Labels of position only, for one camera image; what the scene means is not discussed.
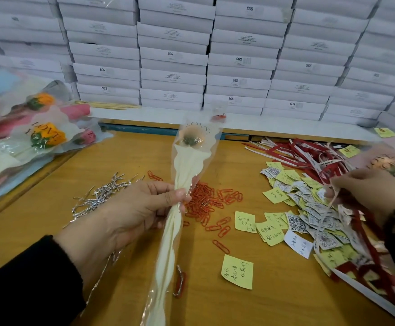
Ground pile of silver twist ties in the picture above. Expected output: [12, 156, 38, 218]
[70, 172, 136, 304]

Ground person's right hand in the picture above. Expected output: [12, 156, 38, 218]
[323, 168, 395, 225]

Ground wooden sticks bundle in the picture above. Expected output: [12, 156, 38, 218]
[78, 101, 140, 110]

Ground person's left forearm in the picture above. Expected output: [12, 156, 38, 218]
[0, 234, 87, 326]

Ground pile of red ribbons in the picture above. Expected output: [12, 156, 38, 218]
[244, 137, 395, 310]

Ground peach rose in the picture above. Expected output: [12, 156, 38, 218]
[140, 113, 227, 326]

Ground pile of orange paper clips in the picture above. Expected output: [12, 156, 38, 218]
[146, 169, 246, 297]

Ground person's left hand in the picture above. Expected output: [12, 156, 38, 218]
[55, 178, 192, 283]

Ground long white board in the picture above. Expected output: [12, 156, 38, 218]
[89, 106, 382, 143]

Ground pile of flowers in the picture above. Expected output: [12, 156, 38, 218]
[0, 61, 113, 215]

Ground pile of yellow white tags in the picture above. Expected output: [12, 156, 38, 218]
[221, 127, 395, 325]

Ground wall of stacked white boxes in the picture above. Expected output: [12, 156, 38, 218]
[0, 0, 395, 126]

